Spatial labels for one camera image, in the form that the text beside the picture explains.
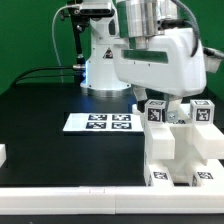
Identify grey camera cable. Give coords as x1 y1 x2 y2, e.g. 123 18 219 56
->
51 3 81 84

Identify white chair back part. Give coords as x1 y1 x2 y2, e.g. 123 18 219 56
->
132 104 224 162

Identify white block left edge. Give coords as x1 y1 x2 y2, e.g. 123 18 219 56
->
0 144 7 168

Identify white chair seat part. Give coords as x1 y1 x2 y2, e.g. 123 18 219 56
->
143 119 224 186

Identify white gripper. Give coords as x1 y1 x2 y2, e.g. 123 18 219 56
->
112 28 206 122

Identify white frame wall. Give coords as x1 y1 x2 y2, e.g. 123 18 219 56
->
0 185 224 215

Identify black cables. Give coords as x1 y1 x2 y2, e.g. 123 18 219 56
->
10 65 84 87

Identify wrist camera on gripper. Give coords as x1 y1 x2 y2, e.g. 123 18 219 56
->
203 47 224 73

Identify small white tagged cube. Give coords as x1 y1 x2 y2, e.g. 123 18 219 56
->
145 99 166 123

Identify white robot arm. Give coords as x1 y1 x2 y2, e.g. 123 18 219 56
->
80 0 206 122

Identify printed marker sheet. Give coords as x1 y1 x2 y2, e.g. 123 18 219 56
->
63 113 143 132

